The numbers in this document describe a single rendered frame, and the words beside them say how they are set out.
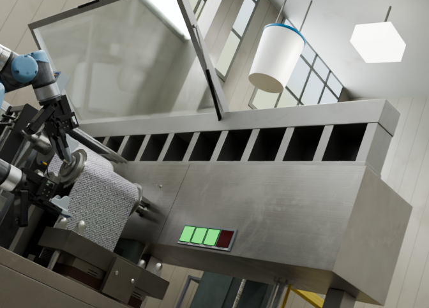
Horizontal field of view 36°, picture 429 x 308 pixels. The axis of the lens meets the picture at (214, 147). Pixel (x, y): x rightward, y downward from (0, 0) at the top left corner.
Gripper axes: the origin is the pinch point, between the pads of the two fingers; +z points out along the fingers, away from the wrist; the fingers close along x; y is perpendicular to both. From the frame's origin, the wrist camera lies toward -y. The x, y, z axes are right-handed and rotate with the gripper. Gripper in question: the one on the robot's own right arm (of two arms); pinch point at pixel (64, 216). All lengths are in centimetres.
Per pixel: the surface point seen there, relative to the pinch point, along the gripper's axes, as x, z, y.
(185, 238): -24.0, 29.4, 8.0
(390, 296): 268, 568, 146
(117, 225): -0.2, 18.8, 5.7
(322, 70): 401, 466, 416
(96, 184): -0.2, 5.0, 14.0
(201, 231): -30.3, 29.4, 10.8
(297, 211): -66, 30, 20
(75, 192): -0.2, -0.7, 8.3
